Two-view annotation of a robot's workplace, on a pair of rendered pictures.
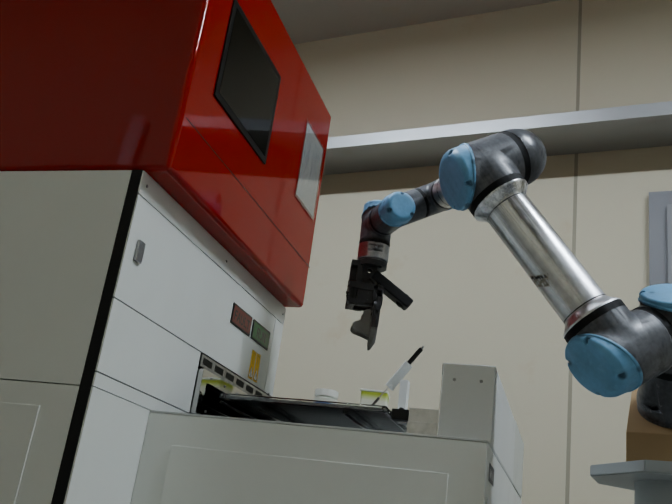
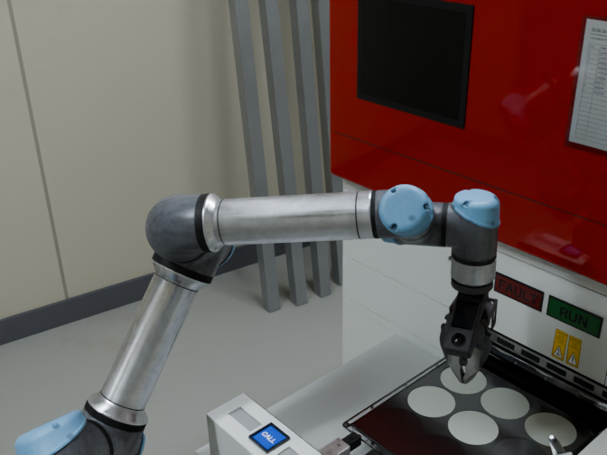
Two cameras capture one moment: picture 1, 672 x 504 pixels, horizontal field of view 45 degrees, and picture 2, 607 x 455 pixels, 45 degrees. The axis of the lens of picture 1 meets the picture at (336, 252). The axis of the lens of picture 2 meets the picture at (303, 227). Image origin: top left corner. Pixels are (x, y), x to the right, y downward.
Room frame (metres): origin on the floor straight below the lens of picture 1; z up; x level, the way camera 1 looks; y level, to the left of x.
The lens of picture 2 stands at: (2.15, -1.17, 1.94)
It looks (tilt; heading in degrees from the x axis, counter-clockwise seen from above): 27 degrees down; 121
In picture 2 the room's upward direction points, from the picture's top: 1 degrees counter-clockwise
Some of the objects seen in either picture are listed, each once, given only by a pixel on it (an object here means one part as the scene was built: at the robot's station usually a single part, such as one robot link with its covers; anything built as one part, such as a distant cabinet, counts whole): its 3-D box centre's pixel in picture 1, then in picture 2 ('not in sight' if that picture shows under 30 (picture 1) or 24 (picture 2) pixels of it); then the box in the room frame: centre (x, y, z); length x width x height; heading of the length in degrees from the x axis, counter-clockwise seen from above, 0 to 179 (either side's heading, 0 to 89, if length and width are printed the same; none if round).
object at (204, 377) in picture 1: (236, 410); (526, 380); (1.89, 0.18, 0.89); 0.44 x 0.02 x 0.10; 162
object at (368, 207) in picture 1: (377, 224); (473, 226); (1.82, -0.09, 1.38); 0.09 x 0.08 x 0.11; 16
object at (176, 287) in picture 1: (209, 337); (469, 297); (1.73, 0.25, 1.02); 0.81 x 0.03 x 0.40; 162
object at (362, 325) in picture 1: (364, 328); (459, 355); (1.82, -0.09, 1.11); 0.06 x 0.03 x 0.09; 93
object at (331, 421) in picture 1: (323, 418); (472, 428); (1.84, -0.02, 0.90); 0.34 x 0.34 x 0.01; 72
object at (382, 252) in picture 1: (373, 254); (471, 267); (1.83, -0.09, 1.30); 0.08 x 0.08 x 0.05
